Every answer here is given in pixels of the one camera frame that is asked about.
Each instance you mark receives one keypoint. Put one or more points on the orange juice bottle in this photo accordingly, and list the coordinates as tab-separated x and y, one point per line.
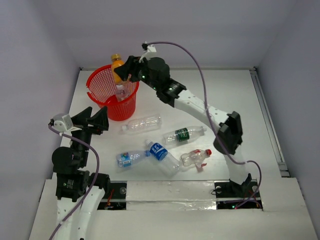
116	61

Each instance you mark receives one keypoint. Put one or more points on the blue label clear bottle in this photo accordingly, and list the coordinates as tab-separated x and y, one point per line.
164	160

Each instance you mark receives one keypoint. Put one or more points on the green label clear bottle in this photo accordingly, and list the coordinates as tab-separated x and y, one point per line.
183	135

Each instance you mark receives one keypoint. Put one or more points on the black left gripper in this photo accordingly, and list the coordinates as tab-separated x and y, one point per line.
86	128

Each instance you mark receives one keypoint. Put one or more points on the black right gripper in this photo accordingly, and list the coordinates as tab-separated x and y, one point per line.
132	65

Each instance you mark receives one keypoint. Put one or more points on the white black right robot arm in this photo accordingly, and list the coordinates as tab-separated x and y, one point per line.
227	127

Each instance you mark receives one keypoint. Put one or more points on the red mesh plastic basket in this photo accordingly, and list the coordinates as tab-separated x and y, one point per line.
101	90

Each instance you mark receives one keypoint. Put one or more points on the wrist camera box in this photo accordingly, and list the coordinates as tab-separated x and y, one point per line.
62	123
149	52

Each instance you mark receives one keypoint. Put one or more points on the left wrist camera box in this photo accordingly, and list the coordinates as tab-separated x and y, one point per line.
62	123

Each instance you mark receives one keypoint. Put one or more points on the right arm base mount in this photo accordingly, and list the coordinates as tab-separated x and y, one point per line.
232	196

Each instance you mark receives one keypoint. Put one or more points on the purple label small bottle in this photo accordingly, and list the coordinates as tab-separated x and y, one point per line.
121	92

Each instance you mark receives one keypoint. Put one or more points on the clear unlabelled plastic bottle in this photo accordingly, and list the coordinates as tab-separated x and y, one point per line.
143	124

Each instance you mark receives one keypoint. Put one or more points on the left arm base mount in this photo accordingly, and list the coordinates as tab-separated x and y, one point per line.
115	199

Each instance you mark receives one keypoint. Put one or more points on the red cap clear bottle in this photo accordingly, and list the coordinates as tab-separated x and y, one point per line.
195	159

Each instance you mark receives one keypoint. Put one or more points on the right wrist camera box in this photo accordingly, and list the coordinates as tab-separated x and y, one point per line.
149	52

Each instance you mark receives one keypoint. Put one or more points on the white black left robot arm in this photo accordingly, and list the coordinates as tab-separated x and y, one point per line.
79	185

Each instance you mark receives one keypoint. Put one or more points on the silver foil tape strip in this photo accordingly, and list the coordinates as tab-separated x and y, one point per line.
170	195

